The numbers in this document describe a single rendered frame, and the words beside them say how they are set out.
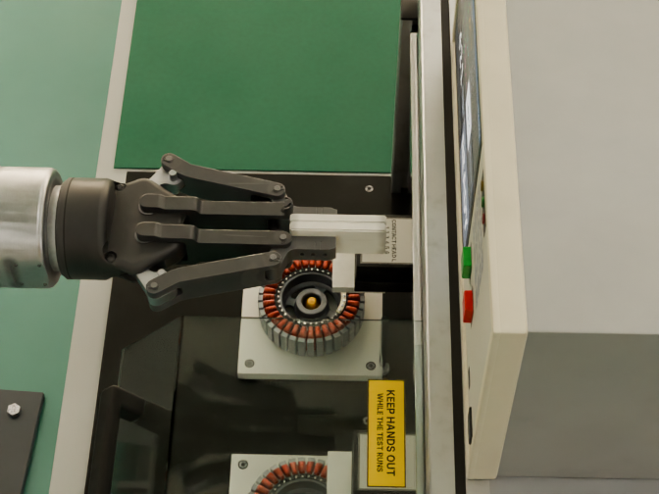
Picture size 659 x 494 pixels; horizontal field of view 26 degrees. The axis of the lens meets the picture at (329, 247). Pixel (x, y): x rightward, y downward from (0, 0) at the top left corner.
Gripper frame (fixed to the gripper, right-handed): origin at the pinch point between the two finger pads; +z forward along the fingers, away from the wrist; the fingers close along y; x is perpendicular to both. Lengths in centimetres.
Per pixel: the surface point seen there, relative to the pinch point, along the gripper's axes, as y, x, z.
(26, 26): -136, -122, -65
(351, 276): -18.7, -33.7, 1.0
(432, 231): -7.7, -10.2, 7.6
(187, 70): -58, -47, -20
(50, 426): -47, -122, -48
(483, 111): -3.3, 10.3, 9.9
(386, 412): 6.5, -15.2, 4.1
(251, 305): -21.4, -43.6, -9.6
